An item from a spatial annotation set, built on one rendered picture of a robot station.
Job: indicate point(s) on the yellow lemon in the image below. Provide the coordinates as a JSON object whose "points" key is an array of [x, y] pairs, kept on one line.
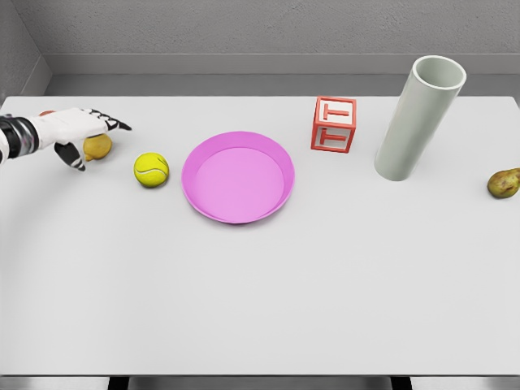
{"points": [[98, 147]]}

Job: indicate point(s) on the small red object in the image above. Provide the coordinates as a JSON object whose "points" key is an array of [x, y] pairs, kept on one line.
{"points": [[47, 113]]}

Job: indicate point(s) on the red letter block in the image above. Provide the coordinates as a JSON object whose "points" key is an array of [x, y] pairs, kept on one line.
{"points": [[334, 124]]}

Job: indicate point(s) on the grey cylindrical cup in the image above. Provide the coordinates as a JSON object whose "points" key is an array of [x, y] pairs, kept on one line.
{"points": [[418, 118]]}

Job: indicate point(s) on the yellow tennis ball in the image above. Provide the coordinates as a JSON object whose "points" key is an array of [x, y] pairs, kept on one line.
{"points": [[151, 170]]}

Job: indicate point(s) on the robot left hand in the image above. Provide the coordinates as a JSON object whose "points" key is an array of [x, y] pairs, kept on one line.
{"points": [[67, 124]]}

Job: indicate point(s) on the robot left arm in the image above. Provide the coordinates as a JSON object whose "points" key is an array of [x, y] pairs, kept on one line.
{"points": [[15, 136]]}

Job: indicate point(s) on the pink plate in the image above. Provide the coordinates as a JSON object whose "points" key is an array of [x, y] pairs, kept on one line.
{"points": [[238, 177]]}

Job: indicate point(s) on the green-brown pear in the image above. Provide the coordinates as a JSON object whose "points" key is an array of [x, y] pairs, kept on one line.
{"points": [[505, 183]]}

